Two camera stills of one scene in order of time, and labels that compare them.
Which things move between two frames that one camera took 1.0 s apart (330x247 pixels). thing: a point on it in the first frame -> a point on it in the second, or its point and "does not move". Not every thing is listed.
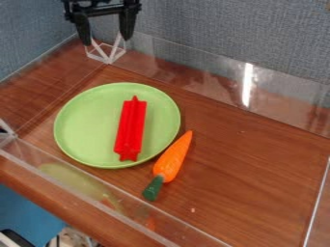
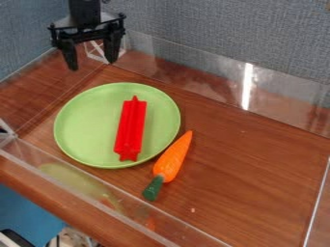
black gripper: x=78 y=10 -> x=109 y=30
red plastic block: x=129 y=129 does not move
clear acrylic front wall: x=100 y=195 does not move
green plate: x=85 y=123 does not move
